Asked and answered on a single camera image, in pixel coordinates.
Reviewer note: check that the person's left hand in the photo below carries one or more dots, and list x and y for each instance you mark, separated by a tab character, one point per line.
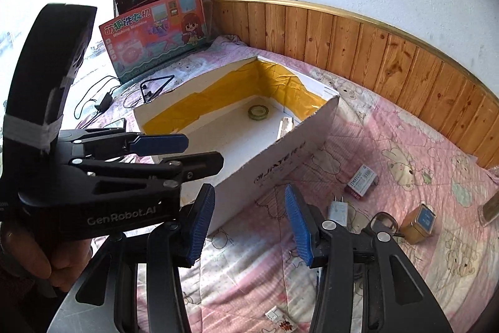
35	259

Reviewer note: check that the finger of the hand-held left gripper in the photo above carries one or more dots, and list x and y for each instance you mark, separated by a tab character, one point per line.
160	143
195	165

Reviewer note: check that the pink washing machine toy box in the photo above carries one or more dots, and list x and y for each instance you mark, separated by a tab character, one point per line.
156	36

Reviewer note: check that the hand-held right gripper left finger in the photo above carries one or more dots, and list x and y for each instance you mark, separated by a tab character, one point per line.
200	223

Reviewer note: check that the amber perfume bottle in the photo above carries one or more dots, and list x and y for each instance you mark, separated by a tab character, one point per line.
489	214

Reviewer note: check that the green tape roll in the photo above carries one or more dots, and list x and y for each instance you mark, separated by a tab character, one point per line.
252	114

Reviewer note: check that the white charger plug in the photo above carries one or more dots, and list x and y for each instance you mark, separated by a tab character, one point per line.
337	214

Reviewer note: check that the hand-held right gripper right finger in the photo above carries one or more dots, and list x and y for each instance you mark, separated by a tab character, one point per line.
298	227

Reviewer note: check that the small white red box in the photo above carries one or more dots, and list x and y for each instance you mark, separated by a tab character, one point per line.
362	181

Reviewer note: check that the small gold blue box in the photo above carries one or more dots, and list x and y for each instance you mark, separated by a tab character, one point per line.
415	231

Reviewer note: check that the wooden wall panel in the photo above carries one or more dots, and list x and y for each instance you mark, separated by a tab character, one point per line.
351	44

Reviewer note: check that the white lip balm red print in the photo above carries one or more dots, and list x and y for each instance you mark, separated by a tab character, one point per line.
273	315

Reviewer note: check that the white cardboard box yellow tape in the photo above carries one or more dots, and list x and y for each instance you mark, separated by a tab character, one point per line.
234	138

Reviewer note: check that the black frame eyeglasses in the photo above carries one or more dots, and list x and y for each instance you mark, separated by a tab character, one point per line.
375	219

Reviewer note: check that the pink printed blanket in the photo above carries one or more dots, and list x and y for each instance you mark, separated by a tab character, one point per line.
390	122

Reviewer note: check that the black smartphone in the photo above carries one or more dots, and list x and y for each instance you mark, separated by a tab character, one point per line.
119	123

